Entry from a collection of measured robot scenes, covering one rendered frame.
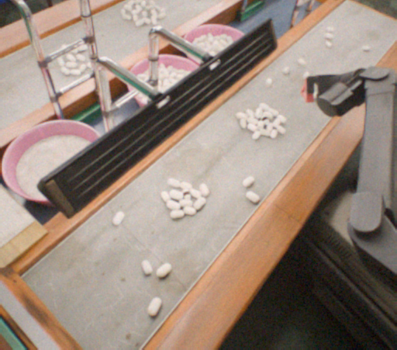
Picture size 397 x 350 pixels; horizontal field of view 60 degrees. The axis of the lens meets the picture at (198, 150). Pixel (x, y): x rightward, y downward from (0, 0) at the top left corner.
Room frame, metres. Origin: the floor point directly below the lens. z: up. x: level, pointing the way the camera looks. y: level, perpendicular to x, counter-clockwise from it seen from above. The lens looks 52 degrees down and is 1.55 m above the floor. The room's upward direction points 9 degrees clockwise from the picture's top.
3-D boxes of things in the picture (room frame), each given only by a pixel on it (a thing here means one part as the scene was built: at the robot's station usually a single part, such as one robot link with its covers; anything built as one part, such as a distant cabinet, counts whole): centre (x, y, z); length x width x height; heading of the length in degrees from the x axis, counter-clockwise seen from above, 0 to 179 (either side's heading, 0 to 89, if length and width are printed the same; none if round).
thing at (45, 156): (0.51, 0.38, 0.71); 0.22 x 0.22 x 0.06
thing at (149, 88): (0.55, 0.11, 0.90); 0.20 x 0.19 x 0.45; 148
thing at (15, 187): (0.51, 0.38, 0.72); 0.27 x 0.27 x 0.10
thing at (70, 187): (0.50, 0.05, 1.08); 0.62 x 0.08 x 0.07; 148
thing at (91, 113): (0.76, 0.45, 0.90); 0.20 x 0.19 x 0.45; 148
